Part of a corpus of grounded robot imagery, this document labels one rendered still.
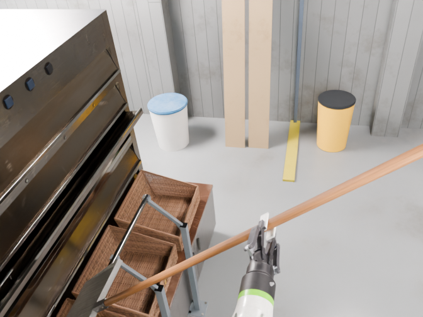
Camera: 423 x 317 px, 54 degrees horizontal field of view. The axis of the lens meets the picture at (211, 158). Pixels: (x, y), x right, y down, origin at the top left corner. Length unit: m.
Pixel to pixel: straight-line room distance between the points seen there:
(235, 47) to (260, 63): 0.32
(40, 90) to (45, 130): 0.21
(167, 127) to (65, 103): 2.43
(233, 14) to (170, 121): 1.34
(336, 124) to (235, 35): 1.43
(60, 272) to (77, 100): 0.99
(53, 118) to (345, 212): 2.84
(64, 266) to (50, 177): 0.57
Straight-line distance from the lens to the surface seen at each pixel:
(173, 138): 4.81
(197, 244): 3.26
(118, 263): 2.13
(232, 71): 4.55
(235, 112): 4.70
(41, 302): 2.51
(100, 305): 1.93
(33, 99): 2.21
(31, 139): 2.21
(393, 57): 4.75
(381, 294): 3.63
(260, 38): 4.43
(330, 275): 3.65
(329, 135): 4.71
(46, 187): 2.33
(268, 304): 1.08
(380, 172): 1.11
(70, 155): 2.49
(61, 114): 2.39
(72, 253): 2.66
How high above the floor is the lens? 2.89
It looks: 38 degrees down
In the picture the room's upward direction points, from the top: 6 degrees counter-clockwise
